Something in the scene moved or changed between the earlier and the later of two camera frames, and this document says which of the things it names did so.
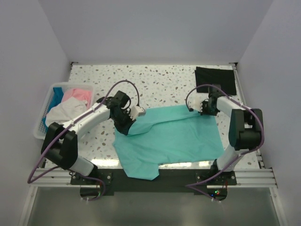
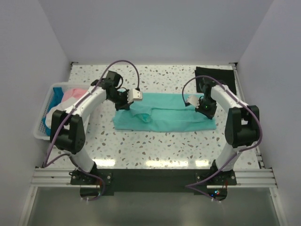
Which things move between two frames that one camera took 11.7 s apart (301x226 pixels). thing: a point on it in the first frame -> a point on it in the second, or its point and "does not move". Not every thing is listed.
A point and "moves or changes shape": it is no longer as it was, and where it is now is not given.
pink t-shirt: x=78 y=93 does not move
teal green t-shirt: x=171 y=134 moves or changes shape
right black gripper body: x=208 y=110 does not move
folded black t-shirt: x=209 y=76 does not move
